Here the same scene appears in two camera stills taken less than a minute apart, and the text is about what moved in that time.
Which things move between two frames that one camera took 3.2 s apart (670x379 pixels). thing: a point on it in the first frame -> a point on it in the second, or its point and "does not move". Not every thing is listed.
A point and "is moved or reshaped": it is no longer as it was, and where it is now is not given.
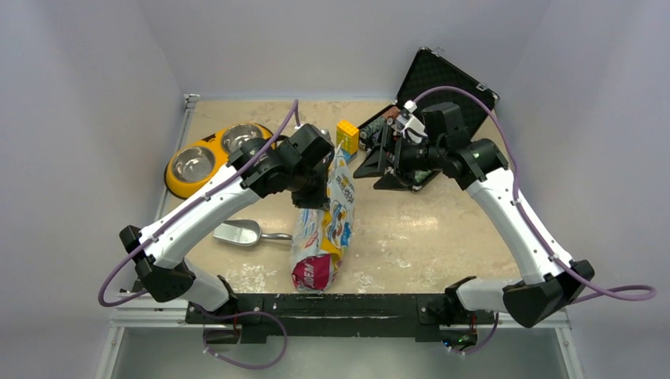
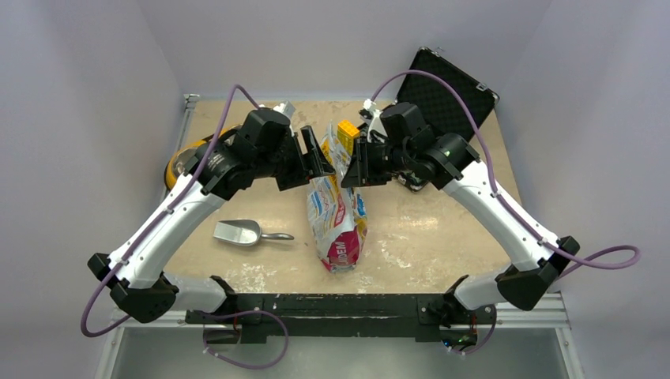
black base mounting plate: (289, 316) does not move
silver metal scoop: (244, 233) does not move
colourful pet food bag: (321, 238) is moved or reshaped
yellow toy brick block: (348, 139) does not move
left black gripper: (317, 200) -> (317, 163)
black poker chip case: (430, 70) does not move
